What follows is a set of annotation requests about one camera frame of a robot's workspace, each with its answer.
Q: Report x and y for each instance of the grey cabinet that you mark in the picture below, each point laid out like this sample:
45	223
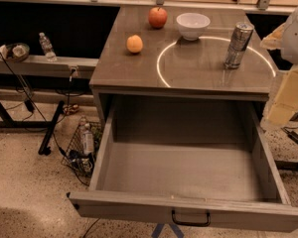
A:
169	65

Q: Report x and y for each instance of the black drawer handle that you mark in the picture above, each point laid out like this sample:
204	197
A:
193	220

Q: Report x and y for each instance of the wire basket on floor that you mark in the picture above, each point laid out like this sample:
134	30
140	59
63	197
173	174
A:
75	157

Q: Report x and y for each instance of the grey open top drawer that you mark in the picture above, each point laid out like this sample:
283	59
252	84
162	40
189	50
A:
190	155

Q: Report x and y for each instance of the red apple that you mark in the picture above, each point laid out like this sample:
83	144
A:
157	17

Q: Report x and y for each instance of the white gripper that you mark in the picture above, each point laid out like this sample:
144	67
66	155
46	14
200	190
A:
297	40

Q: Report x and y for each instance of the black table leg frame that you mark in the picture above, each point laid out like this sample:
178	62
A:
8	123

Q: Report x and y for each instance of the black power adapter right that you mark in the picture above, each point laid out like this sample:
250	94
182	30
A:
292	135

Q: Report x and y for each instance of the plastic bottle in basket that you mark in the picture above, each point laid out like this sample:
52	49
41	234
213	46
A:
86	136

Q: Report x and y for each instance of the silver redbull can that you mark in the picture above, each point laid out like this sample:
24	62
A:
238	44

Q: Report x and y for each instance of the clear water bottle on ledge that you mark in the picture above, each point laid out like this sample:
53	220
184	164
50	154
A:
47	47

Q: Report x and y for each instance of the small bowl with items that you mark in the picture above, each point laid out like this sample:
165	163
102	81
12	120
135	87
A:
14	52

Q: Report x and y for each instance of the white bowl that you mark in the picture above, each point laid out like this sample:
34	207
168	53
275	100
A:
192	25

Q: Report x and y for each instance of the blue tape cross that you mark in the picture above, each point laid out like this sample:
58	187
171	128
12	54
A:
163	229

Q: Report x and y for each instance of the orange fruit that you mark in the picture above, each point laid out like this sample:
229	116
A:
134	44

